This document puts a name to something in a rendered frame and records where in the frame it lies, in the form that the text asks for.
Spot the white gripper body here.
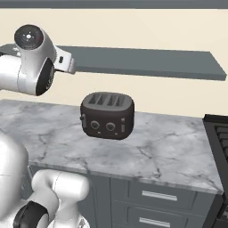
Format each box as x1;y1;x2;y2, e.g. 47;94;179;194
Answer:
63;52;77;76

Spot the grey cabinet door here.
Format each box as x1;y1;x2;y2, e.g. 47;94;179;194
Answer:
77;173;112;228

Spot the dark brown toaster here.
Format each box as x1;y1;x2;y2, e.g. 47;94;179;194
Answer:
79;91;135;141

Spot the black stove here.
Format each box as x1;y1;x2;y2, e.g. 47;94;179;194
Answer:
201;113;228;228

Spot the grey drawer front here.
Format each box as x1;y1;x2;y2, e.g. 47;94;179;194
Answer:
128;180;198;211
126;204;191;228

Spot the grey wall shelf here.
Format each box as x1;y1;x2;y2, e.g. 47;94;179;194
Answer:
0;43;228;82

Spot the silver drawer handle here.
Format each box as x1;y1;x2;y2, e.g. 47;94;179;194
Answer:
138;216;172;228
141;190;178;202

